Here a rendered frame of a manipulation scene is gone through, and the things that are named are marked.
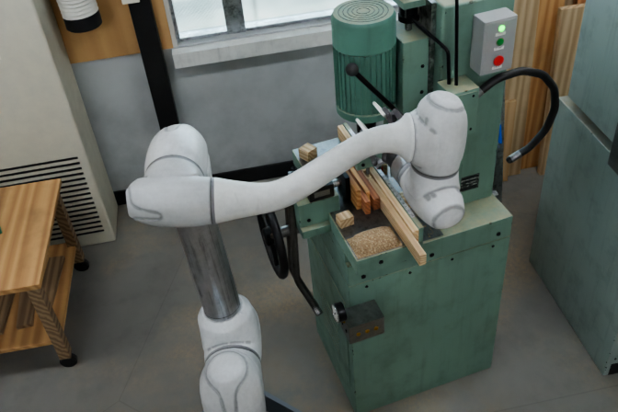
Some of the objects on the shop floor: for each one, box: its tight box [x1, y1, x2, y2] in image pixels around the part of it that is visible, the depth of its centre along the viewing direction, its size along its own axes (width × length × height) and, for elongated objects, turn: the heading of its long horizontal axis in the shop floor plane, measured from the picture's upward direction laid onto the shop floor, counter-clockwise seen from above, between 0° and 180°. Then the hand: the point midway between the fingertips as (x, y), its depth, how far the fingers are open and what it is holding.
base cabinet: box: [307, 235, 510, 412], centre depth 255 cm, size 45×58×71 cm
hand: (372, 119), depth 172 cm, fingers open, 5 cm apart
